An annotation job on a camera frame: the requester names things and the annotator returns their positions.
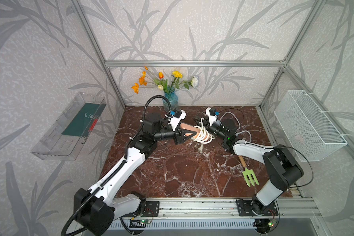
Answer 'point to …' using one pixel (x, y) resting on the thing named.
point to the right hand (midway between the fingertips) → (195, 117)
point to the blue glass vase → (171, 96)
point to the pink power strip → (185, 126)
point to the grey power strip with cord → (228, 127)
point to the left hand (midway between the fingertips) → (192, 131)
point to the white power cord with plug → (204, 136)
